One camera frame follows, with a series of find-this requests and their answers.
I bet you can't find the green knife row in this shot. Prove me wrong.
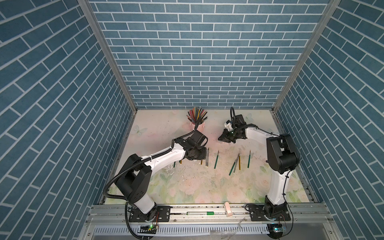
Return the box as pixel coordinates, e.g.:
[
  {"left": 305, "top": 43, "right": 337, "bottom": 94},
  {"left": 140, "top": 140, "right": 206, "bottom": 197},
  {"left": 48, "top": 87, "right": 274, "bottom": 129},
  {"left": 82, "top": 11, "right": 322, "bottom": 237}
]
[{"left": 214, "top": 150, "right": 220, "bottom": 169}]

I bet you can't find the yellow carving knife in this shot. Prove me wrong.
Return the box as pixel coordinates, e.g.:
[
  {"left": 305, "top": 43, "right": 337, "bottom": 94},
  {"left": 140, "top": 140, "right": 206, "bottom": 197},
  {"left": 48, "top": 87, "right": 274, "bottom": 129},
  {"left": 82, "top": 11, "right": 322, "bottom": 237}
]
[{"left": 238, "top": 153, "right": 241, "bottom": 171}]

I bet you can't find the silver carving knife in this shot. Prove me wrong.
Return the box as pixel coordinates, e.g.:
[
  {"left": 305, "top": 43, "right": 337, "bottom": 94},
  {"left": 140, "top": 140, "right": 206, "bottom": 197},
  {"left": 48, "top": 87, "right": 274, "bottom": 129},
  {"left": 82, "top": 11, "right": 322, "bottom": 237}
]
[{"left": 233, "top": 156, "right": 240, "bottom": 173}]

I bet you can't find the dark green carving knife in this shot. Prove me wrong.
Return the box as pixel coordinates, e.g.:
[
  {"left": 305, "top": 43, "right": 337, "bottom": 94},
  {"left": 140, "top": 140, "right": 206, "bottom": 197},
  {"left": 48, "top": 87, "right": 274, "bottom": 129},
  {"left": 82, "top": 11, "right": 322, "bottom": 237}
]
[{"left": 229, "top": 161, "right": 237, "bottom": 176}]

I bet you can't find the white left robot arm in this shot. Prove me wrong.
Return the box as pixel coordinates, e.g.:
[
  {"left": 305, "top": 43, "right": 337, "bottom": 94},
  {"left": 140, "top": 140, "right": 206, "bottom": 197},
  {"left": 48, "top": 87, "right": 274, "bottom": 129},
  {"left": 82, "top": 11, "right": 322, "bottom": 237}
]
[{"left": 113, "top": 131, "right": 208, "bottom": 215}]

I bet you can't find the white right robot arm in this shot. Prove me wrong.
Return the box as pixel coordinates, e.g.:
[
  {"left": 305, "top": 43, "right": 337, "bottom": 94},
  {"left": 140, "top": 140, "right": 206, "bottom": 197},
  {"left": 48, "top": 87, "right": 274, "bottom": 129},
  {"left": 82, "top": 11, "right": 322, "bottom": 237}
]
[{"left": 218, "top": 109, "right": 300, "bottom": 208}]

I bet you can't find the pink cup of coloured pencils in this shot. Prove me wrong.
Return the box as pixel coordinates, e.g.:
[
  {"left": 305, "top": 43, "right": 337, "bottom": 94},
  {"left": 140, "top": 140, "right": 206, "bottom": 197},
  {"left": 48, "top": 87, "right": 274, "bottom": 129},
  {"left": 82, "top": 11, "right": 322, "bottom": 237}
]
[{"left": 187, "top": 107, "right": 208, "bottom": 130}]

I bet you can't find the green marker on rail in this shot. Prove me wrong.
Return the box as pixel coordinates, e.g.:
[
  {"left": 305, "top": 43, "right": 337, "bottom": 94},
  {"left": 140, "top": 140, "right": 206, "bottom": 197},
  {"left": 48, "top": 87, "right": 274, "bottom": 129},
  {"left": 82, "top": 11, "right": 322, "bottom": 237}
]
[{"left": 187, "top": 211, "right": 215, "bottom": 216}]

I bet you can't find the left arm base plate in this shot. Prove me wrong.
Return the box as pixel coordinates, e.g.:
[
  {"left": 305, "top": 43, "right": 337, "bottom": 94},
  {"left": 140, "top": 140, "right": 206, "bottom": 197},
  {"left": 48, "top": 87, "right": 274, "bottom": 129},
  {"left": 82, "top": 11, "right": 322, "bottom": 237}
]
[{"left": 129, "top": 205, "right": 171, "bottom": 223}]

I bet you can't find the beige eraser on rail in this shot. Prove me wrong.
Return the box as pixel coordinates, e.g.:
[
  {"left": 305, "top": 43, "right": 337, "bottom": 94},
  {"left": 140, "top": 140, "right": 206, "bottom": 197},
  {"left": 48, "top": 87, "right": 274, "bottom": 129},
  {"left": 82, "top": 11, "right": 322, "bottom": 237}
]
[{"left": 224, "top": 202, "right": 233, "bottom": 217}]

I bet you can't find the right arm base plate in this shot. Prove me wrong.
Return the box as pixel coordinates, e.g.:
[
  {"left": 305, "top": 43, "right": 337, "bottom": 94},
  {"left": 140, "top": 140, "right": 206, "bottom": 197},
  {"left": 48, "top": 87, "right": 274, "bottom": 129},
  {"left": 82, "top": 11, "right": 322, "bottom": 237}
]
[{"left": 244, "top": 204, "right": 291, "bottom": 222}]

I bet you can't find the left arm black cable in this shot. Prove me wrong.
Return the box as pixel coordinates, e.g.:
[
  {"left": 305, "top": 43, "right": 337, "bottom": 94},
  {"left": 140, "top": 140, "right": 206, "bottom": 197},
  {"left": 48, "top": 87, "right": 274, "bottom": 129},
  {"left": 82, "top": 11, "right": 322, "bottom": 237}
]
[{"left": 102, "top": 118, "right": 205, "bottom": 240}]

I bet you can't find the aluminium front rail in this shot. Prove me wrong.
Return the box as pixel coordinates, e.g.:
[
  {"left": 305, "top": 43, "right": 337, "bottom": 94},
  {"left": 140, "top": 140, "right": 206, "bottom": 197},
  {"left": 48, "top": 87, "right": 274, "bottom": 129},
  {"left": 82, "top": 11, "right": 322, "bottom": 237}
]
[{"left": 80, "top": 203, "right": 342, "bottom": 240}]

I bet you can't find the aluminium corner frame post right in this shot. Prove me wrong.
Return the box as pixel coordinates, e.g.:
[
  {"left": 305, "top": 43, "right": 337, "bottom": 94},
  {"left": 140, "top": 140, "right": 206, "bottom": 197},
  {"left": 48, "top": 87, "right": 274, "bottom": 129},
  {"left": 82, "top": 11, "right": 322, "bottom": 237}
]
[{"left": 272, "top": 0, "right": 341, "bottom": 114}]

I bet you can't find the aluminium corner frame post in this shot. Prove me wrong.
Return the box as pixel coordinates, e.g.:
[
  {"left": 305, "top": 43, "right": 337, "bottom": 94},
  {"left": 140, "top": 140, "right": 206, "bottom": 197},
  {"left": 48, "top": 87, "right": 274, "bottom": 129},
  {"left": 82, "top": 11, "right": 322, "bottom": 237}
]
[
  {"left": 78, "top": 0, "right": 137, "bottom": 115},
  {"left": 272, "top": 0, "right": 341, "bottom": 114}
]

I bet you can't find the aluminium corner frame post left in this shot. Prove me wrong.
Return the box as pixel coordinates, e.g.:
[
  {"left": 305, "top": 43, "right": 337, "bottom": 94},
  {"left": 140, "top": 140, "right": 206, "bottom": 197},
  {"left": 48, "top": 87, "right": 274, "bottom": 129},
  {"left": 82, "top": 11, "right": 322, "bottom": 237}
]
[{"left": 78, "top": 0, "right": 137, "bottom": 115}]

